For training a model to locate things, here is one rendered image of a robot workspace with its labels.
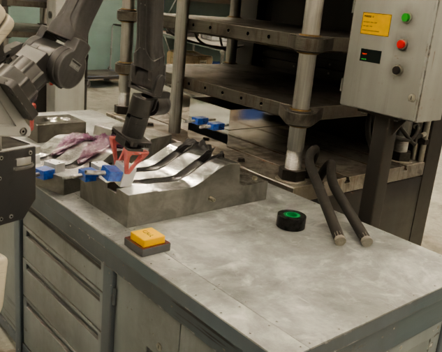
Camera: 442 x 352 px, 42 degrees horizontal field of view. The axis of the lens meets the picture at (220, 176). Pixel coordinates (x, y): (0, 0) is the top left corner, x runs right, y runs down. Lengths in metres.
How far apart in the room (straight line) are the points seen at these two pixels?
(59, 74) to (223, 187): 0.70
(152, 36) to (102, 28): 7.89
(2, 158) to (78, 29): 0.31
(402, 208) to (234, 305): 1.56
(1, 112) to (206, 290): 0.53
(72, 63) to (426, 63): 1.12
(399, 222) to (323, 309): 1.47
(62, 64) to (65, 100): 4.77
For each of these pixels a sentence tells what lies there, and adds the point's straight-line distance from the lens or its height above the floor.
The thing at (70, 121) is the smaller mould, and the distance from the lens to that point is 2.35.
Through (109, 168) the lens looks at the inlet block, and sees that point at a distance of 1.51.
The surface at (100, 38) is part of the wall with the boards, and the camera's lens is 9.27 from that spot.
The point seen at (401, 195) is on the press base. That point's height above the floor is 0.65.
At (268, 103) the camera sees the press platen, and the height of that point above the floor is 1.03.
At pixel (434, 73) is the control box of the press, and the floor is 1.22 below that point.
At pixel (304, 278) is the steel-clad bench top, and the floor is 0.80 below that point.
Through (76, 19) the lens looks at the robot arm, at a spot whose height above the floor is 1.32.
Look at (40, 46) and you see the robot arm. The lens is 1.18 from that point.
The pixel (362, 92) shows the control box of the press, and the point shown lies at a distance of 2.00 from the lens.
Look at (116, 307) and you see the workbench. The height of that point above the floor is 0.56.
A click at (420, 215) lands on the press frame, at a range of 2.80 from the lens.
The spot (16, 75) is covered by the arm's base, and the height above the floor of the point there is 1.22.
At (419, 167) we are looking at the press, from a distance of 2.65.
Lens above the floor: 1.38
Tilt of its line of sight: 17 degrees down
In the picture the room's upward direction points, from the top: 5 degrees clockwise
